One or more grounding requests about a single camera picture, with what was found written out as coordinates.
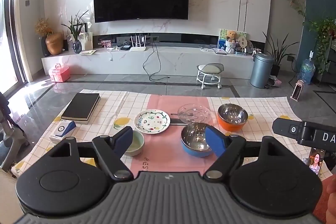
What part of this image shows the green ceramic bowl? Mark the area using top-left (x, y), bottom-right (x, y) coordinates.
top-left (125, 130), bottom-right (145, 157)

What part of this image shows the orange steel bowl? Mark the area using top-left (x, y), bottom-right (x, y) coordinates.
top-left (217, 103), bottom-right (248, 132)

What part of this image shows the blue steel bowl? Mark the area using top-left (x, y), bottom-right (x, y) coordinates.
top-left (181, 123), bottom-right (213, 157)

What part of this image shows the clear glass patterned plate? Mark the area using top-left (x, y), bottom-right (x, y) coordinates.
top-left (177, 103), bottom-right (211, 124)

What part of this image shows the white fruity ceramic plate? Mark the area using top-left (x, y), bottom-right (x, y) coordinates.
top-left (134, 109), bottom-right (171, 135)

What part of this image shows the person's right hand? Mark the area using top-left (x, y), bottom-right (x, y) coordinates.
top-left (326, 175), bottom-right (336, 224)

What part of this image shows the smartphone with video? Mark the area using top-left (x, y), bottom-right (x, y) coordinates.
top-left (307, 148), bottom-right (325, 175)

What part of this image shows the checked lemon tablecloth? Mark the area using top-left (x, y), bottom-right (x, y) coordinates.
top-left (11, 89), bottom-right (334, 181)

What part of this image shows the black notebook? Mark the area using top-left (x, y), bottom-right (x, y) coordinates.
top-left (61, 93), bottom-right (100, 123)

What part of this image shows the blue white small box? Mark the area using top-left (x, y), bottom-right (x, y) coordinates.
top-left (49, 121), bottom-right (76, 143)

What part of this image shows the pink small heater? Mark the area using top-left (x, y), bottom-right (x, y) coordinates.
top-left (290, 80), bottom-right (304, 102)

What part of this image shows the blue water bottle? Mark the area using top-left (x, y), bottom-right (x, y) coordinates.
top-left (298, 51), bottom-right (315, 85)

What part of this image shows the white rolling stool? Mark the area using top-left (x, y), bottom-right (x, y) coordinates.
top-left (196, 63), bottom-right (224, 89)

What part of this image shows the grey blue trash bin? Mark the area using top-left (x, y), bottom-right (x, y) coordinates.
top-left (250, 53), bottom-right (273, 89)

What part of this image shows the pink storage box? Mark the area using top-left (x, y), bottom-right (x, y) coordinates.
top-left (49, 64), bottom-right (70, 83)

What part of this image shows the potted floor plant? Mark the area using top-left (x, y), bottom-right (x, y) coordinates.
top-left (263, 33), bottom-right (299, 77)

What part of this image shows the grey office chair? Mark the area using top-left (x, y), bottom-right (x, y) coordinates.
top-left (0, 91), bottom-right (30, 172)

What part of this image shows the teddy bear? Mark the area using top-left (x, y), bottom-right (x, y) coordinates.
top-left (226, 30), bottom-right (236, 54)

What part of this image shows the white wifi router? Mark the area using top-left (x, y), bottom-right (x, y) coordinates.
top-left (130, 35), bottom-right (146, 52)

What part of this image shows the hanging green vine plant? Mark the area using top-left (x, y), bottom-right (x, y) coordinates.
top-left (287, 0), bottom-right (335, 75)

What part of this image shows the golden brown vase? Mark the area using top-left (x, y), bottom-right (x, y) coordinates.
top-left (46, 32), bottom-right (63, 55)

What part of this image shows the green plant in glass vase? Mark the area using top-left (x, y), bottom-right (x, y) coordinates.
top-left (62, 10), bottom-right (88, 54)

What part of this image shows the black power cable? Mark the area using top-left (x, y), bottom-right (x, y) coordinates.
top-left (142, 41), bottom-right (171, 83)

